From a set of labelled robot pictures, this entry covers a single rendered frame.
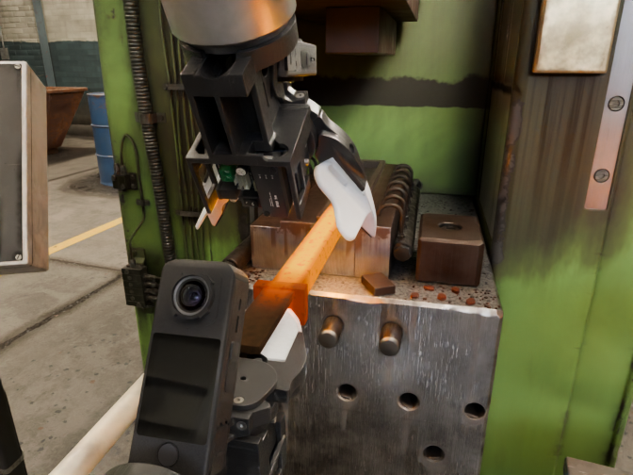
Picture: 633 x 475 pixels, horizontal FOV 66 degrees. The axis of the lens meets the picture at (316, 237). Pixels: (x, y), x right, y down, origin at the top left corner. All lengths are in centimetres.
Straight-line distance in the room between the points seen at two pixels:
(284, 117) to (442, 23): 79
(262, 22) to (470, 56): 85
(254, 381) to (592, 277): 64
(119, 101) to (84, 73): 807
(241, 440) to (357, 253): 42
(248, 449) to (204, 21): 24
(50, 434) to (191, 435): 174
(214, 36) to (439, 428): 59
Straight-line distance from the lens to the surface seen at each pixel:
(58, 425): 204
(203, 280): 27
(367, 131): 112
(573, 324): 89
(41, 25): 949
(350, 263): 68
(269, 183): 32
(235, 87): 28
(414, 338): 66
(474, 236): 69
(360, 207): 40
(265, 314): 38
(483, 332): 65
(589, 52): 77
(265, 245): 70
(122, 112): 92
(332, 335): 62
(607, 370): 96
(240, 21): 28
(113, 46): 92
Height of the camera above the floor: 120
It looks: 20 degrees down
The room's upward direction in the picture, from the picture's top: straight up
